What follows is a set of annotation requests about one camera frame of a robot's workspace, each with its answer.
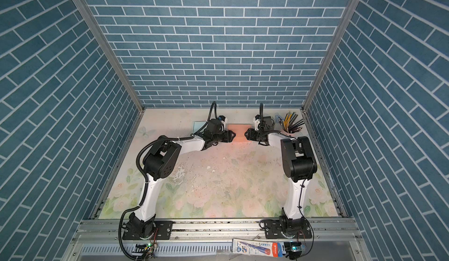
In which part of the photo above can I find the white blue red package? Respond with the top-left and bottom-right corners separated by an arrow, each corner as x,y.
232,239 -> 284,257

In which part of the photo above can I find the pink paper box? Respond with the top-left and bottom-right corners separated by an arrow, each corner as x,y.
228,124 -> 251,144

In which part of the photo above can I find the aluminium front rail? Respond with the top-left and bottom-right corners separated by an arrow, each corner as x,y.
63,217 -> 371,261

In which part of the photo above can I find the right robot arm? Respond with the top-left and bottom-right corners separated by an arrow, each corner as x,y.
244,112 -> 318,239

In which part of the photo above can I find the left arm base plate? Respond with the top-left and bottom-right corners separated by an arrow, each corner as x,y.
122,220 -> 174,241

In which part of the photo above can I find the light blue paper box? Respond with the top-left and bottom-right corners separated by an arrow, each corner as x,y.
192,121 -> 208,136

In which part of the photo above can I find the coloured pencils bundle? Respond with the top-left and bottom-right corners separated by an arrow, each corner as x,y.
279,112 -> 305,134

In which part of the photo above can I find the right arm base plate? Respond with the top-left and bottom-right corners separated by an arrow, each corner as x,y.
259,218 -> 313,239

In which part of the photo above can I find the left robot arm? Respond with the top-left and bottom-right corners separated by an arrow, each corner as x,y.
126,116 -> 236,239

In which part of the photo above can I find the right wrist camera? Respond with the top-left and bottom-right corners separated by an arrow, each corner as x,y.
253,116 -> 261,131

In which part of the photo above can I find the left black corrugated cable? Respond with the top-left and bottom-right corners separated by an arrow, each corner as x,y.
117,101 -> 218,261

